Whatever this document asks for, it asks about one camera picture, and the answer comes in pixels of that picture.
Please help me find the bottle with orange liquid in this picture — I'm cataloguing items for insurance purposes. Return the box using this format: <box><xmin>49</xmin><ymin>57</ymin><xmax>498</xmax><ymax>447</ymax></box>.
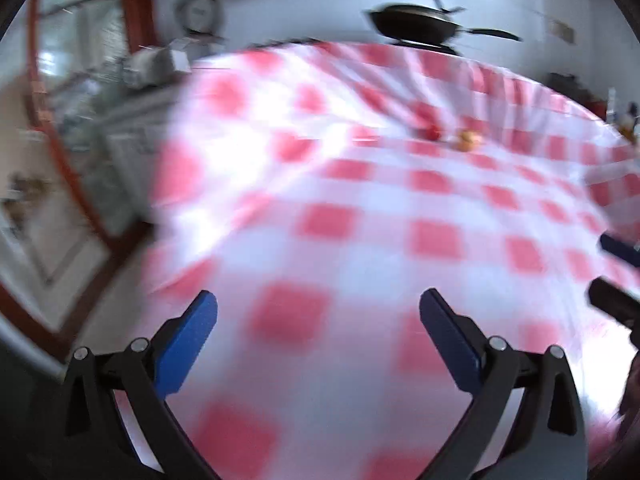
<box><xmin>617</xmin><ymin>102</ymin><xmax>640</xmax><ymax>143</ymax></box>

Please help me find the wall socket plate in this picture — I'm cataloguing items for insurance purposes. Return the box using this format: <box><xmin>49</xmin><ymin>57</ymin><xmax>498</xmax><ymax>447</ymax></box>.
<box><xmin>547</xmin><ymin>17</ymin><xmax>576</xmax><ymax>43</ymax></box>

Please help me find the dark cooking pot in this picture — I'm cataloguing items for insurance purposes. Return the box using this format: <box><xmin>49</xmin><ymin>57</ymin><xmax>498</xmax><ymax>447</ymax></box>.
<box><xmin>547</xmin><ymin>72</ymin><xmax>598</xmax><ymax>106</ymax></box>

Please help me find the red-brown wooden frame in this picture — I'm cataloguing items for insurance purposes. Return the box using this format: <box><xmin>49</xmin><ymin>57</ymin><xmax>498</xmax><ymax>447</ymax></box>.
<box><xmin>0</xmin><ymin>0</ymin><xmax>156</xmax><ymax>361</ymax></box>

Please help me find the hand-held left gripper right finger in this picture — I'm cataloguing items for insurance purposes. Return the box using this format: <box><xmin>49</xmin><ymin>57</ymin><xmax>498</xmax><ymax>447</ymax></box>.
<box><xmin>419</xmin><ymin>287</ymin><xmax>588</xmax><ymax>480</ymax></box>

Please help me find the grey metal object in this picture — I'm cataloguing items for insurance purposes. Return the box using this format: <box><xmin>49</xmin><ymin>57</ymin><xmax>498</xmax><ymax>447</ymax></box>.
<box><xmin>122</xmin><ymin>40</ymin><xmax>193</xmax><ymax>88</ymax></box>

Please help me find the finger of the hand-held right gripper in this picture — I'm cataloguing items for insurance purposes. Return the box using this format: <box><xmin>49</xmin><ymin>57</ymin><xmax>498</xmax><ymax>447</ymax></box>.
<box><xmin>587</xmin><ymin>277</ymin><xmax>640</xmax><ymax>322</ymax></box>
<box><xmin>600</xmin><ymin>234</ymin><xmax>640</xmax><ymax>267</ymax></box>

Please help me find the black wok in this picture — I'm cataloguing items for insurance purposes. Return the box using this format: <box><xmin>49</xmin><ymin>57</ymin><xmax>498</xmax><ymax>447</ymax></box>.
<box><xmin>367</xmin><ymin>0</ymin><xmax>523</xmax><ymax>48</ymax></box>

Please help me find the red white checkered tablecloth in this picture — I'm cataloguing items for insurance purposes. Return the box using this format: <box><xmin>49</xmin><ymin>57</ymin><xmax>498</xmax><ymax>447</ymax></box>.
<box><xmin>140</xmin><ymin>40</ymin><xmax>640</xmax><ymax>480</ymax></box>

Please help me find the white cabinet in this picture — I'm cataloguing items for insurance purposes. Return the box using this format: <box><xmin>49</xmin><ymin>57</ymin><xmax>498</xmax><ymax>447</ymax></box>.
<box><xmin>97</xmin><ymin>95</ymin><xmax>181</xmax><ymax>221</ymax></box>

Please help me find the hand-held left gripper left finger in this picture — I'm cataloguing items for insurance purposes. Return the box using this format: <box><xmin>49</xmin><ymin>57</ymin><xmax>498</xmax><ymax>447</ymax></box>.
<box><xmin>62</xmin><ymin>290</ymin><xmax>221</xmax><ymax>480</ymax></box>

